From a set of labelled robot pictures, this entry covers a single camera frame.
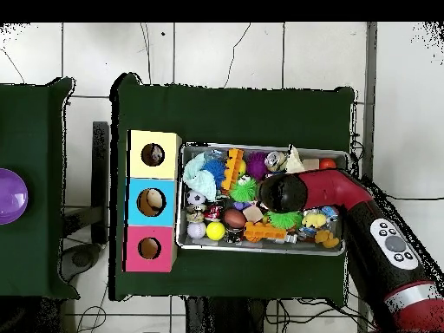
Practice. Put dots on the green spiky ball with eyes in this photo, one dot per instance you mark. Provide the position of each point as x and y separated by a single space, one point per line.
282 219
242 192

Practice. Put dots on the crushed drink can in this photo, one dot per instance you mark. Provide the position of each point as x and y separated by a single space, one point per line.
275 161

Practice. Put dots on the mint cloth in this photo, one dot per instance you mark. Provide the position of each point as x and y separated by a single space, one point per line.
201 180

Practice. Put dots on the purple bowl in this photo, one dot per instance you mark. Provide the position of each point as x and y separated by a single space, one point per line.
10 197

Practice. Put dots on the dark green table cloth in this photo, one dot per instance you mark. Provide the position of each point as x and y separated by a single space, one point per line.
31 121
242 114

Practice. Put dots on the orange toy brick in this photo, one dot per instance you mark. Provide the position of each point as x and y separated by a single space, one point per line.
231 170

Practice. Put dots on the multicoloured cloth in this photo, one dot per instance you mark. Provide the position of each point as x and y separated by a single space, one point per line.
156 153

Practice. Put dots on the yellow plush toy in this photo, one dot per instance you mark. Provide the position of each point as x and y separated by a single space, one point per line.
314 220

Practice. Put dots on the purple spiky ball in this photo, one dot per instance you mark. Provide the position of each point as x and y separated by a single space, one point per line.
256 165

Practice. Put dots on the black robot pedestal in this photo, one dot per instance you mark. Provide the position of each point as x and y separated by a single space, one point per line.
222 319

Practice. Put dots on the shallow mesh bin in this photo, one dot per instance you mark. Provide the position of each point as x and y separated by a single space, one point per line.
225 246

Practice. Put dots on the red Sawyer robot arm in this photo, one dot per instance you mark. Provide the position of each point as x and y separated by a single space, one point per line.
333 189

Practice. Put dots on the cream cloth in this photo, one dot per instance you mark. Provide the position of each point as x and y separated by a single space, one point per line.
295 163

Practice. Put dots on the yellow ball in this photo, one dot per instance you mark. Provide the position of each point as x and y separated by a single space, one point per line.
215 231

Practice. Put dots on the wooden box with three holes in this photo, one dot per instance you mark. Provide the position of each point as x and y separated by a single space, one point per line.
168 208

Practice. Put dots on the orange-red ball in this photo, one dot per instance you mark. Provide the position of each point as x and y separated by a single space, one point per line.
327 163

